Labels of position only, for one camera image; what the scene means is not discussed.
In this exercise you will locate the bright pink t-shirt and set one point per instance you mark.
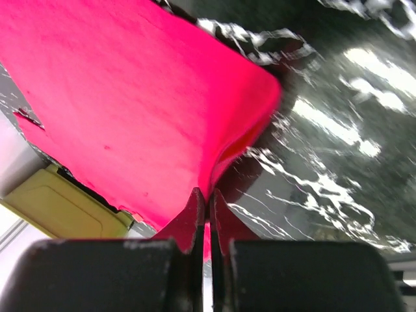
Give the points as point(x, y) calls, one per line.
point(139, 105)

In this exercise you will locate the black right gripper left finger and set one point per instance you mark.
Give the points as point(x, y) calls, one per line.
point(162, 273)

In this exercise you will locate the olive green plastic bin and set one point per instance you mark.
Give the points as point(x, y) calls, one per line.
point(62, 210)

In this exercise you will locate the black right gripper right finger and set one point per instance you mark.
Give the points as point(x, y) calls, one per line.
point(254, 274)

